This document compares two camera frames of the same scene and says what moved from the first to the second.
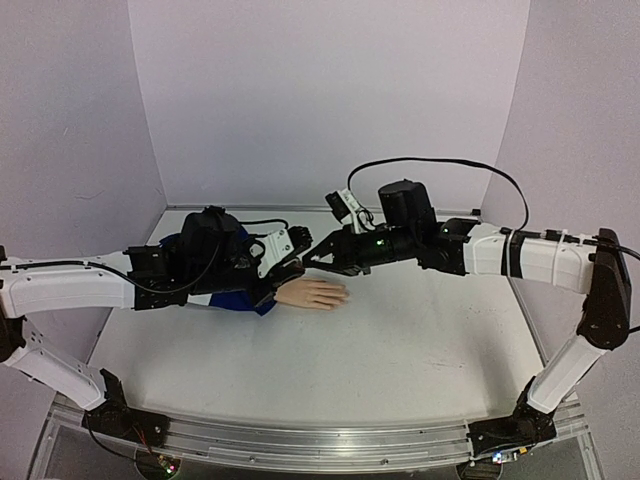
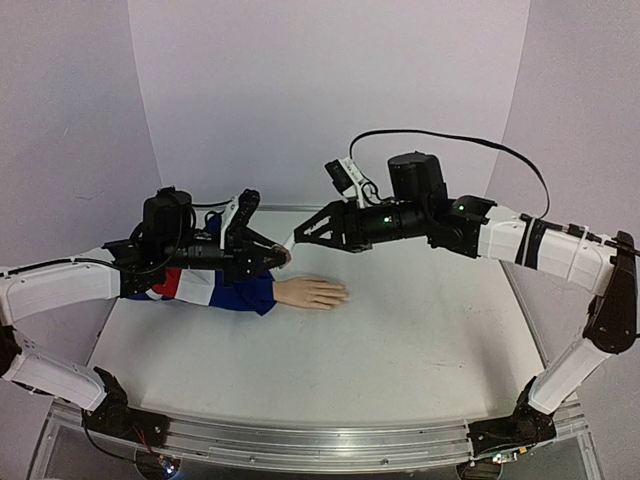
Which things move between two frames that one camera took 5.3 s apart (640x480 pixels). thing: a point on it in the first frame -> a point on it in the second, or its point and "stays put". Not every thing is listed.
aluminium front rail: (339, 447) stays put
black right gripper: (347, 251) -> (343, 226)
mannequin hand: (312, 292) stays put
